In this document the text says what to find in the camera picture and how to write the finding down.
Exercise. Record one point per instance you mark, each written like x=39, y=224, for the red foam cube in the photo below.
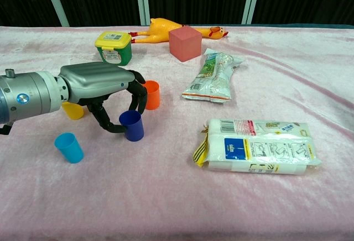
x=184, y=44

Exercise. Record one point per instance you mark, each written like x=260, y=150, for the pink velvet tablecloth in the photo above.
x=166, y=196

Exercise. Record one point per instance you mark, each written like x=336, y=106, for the orange plastic cup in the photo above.
x=152, y=97

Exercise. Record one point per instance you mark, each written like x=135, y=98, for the green container with yellow lid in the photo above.
x=113, y=44

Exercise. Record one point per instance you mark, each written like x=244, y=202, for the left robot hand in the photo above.
x=91, y=76

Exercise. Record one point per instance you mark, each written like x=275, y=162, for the white plastic-wrapped tissue pack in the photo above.
x=262, y=147

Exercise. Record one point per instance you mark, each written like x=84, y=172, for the yellow plastic cup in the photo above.
x=74, y=112

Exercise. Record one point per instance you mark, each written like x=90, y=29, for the white frame post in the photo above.
x=55, y=0
x=142, y=0
x=251, y=0

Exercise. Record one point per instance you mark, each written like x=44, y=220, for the dark blue plastic cup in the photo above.
x=134, y=127

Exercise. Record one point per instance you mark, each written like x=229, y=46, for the green and white snack bag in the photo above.
x=213, y=78

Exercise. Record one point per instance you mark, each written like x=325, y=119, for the light blue plastic cup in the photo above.
x=70, y=149

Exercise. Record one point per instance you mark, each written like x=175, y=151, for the yellow rubber chicken toy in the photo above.
x=160, y=31

